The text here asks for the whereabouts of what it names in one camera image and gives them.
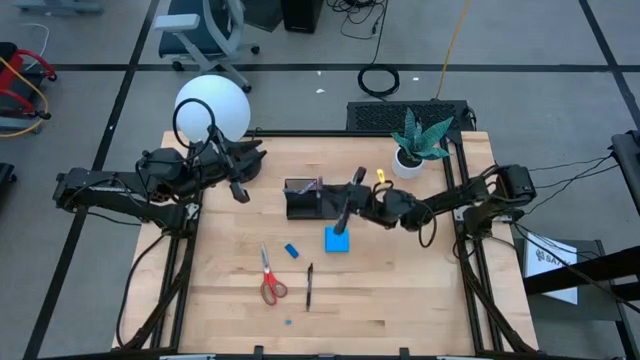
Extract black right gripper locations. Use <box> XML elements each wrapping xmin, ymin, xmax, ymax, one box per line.
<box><xmin>319</xmin><ymin>167</ymin><xmax>389</xmax><ymax>236</ymax></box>

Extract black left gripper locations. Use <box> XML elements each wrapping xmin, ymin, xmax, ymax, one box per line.
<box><xmin>192</xmin><ymin>127</ymin><xmax>268</xmax><ymax>204</ymax></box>

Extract blue sticky note pad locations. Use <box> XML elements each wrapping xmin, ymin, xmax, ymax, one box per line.
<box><xmin>324</xmin><ymin>225</ymin><xmax>351</xmax><ymax>254</ymax></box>

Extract black pen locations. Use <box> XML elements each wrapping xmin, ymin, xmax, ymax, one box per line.
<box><xmin>305</xmin><ymin>262</ymin><xmax>315</xmax><ymax>313</ymax></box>

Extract red-handled scissors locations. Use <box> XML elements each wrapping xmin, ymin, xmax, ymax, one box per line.
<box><xmin>258</xmin><ymin>243</ymin><xmax>289</xmax><ymax>307</ymax></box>

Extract black mesh desk organizer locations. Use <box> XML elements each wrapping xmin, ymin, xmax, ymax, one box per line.
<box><xmin>283</xmin><ymin>177</ymin><xmax>354</xmax><ymax>221</ymax></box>

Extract white globe lamp black base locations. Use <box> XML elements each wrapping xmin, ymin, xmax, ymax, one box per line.
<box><xmin>173</xmin><ymin>73</ymin><xmax>262</xmax><ymax>174</ymax></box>

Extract black perforated metal panel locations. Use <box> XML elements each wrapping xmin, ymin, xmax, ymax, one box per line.
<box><xmin>345</xmin><ymin>99</ymin><xmax>474</xmax><ymax>134</ymax></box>

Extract snake plant in white pot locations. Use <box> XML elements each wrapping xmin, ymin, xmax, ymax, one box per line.
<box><xmin>389</xmin><ymin>107</ymin><xmax>455</xmax><ymax>180</ymax></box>

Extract black computer tower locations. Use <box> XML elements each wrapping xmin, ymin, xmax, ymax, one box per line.
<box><xmin>280</xmin><ymin>0</ymin><xmax>325</xmax><ymax>35</ymax></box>

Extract white paper sign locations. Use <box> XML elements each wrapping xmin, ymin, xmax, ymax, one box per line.
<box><xmin>524</xmin><ymin>232</ymin><xmax>580</xmax><ymax>306</ymax></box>

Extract red cart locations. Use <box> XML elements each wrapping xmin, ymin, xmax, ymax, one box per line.
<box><xmin>0</xmin><ymin>42</ymin><xmax>59</xmax><ymax>139</ymax></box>

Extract black beam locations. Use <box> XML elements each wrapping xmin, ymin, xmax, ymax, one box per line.
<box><xmin>522</xmin><ymin>244</ymin><xmax>640</xmax><ymax>301</ymax></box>

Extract dark grey stand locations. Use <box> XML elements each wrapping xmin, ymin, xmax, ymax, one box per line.
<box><xmin>514</xmin><ymin>238</ymin><xmax>626</xmax><ymax>321</ymax></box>

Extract black aluminium table frame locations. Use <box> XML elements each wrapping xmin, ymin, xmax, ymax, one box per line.
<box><xmin>112</xmin><ymin>128</ymin><xmax>539</xmax><ymax>360</ymax></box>

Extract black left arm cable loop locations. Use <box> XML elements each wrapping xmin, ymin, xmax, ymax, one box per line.
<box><xmin>172</xmin><ymin>98</ymin><xmax>217</xmax><ymax>151</ymax></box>

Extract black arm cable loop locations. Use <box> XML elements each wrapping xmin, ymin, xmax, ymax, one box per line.
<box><xmin>172</xmin><ymin>98</ymin><xmax>217</xmax><ymax>151</ymax></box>
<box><xmin>418</xmin><ymin>199</ymin><xmax>438</xmax><ymax>249</ymax></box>

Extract black right arm cable loop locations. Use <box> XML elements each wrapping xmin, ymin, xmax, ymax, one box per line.
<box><xmin>418</xmin><ymin>199</ymin><xmax>438</xmax><ymax>249</ymax></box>

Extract blue office chair grey frame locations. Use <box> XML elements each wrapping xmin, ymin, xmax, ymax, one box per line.
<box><xmin>152</xmin><ymin>0</ymin><xmax>261</xmax><ymax>94</ymax></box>

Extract black coiled cable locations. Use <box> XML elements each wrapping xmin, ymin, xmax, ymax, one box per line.
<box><xmin>356</xmin><ymin>0</ymin><xmax>401</xmax><ymax>99</ymax></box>

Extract black tangled cable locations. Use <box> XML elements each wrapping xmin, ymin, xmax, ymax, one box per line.
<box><xmin>327</xmin><ymin>0</ymin><xmax>389</xmax><ymax>41</ymax></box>

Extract yellow hanging cable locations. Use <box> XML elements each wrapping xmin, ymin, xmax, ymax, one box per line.
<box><xmin>434</xmin><ymin>0</ymin><xmax>472</xmax><ymax>101</ymax></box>

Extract yellow hose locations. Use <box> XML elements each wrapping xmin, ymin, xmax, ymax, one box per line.
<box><xmin>0</xmin><ymin>55</ymin><xmax>50</xmax><ymax>139</ymax></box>

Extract black power cable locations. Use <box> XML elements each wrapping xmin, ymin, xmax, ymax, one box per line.
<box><xmin>115</xmin><ymin>232</ymin><xmax>174</xmax><ymax>349</ymax></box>

